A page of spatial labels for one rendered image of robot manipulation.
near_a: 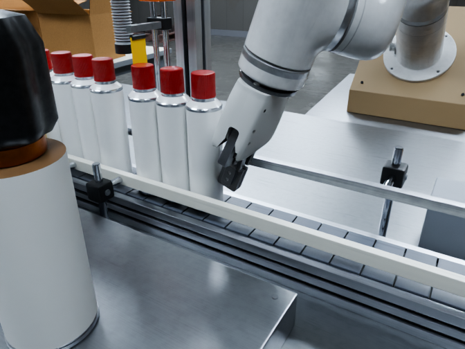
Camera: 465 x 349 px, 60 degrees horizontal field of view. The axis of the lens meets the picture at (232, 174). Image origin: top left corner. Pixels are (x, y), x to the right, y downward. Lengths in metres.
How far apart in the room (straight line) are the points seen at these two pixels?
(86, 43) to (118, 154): 1.66
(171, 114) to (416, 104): 0.81
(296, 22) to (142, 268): 0.33
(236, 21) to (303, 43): 8.85
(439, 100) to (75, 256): 1.04
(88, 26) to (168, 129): 1.74
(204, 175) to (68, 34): 1.88
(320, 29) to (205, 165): 0.24
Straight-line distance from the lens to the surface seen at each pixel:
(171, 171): 0.61
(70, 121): 0.77
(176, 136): 0.59
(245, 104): 0.48
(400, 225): 0.73
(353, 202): 0.77
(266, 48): 0.46
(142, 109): 0.61
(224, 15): 9.42
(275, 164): 0.58
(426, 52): 1.22
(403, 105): 1.24
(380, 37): 0.48
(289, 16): 0.44
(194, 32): 0.71
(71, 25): 2.37
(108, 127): 0.68
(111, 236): 0.58
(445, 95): 1.24
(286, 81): 0.47
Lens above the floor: 1.20
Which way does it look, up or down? 26 degrees down
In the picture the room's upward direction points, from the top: straight up
